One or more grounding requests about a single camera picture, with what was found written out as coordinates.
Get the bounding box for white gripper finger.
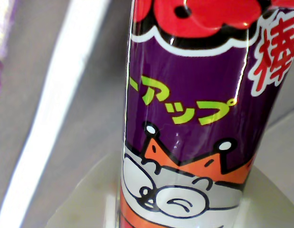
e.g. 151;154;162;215
240;166;294;228
46;153;123;228

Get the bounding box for long white wrapped stick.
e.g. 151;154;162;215
0;0;114;228

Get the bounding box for large purple cartoon snack stick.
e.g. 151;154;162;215
115;0;294;228

